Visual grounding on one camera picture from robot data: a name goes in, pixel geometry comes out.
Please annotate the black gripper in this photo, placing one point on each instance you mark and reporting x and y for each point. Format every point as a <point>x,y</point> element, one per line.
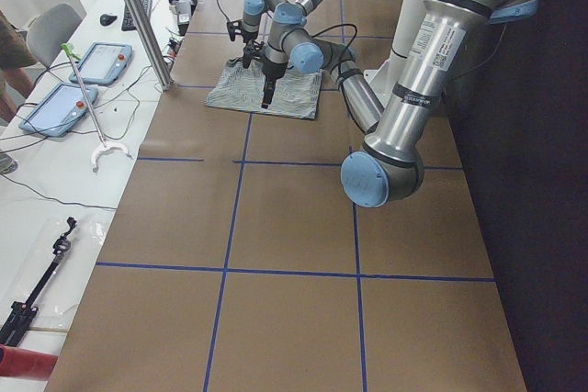
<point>248,38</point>
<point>270,72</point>

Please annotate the black computer mouse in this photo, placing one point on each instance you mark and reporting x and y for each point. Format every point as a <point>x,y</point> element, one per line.
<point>107,19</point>

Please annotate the far teach pendant tablet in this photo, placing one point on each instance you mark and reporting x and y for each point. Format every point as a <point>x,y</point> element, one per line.
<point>104,62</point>

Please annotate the teach pendant tablet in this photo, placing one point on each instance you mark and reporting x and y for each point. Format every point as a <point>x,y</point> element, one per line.
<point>104,62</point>
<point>57,113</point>

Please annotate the white reacher grabber tool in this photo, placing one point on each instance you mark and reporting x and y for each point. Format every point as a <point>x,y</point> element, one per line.
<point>104,145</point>

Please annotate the near teach pendant tablet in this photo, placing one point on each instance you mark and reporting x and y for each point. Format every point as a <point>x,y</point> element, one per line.
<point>57,113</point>

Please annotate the grey office chair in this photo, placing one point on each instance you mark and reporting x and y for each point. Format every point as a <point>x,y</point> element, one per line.
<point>50,30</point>

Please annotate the seated person legs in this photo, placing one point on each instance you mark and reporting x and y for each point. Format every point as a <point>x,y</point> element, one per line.
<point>15,57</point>

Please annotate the black tripod stick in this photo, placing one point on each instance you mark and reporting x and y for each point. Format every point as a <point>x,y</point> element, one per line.
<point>23,313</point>

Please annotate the red cylinder object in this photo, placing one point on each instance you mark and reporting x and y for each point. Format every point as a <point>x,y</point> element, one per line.
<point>26,364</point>

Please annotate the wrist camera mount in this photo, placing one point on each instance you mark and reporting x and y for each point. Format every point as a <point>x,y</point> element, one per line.
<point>252,51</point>
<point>234,29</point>

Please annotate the aluminium frame post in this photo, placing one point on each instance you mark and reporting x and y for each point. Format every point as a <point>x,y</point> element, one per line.
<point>149,43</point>

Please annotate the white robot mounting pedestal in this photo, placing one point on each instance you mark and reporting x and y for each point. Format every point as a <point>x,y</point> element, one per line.
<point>385,77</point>

